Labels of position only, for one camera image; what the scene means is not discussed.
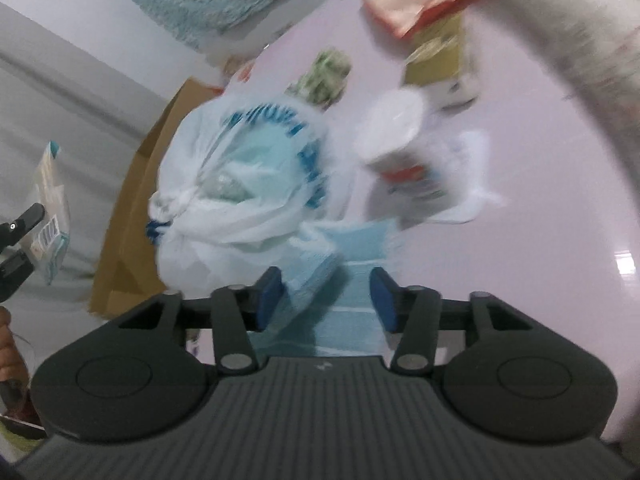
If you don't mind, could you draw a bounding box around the green patterned small pack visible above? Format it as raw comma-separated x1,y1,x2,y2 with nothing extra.
286,48,352,110

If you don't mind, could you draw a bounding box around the yogurt cup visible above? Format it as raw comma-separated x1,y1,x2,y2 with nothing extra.
354,86,468,207

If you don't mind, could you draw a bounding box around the rolled beige quilt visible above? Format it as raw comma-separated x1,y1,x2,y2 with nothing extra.
503,0,639,188

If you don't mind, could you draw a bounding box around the white plastic bag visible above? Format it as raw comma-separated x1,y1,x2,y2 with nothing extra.
148,93,354,298

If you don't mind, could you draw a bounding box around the brown cardboard box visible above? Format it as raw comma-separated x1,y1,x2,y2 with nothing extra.
88,78,224,318

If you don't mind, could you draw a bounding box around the person left hand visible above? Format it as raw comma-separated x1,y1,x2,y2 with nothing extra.
0,307,40,425

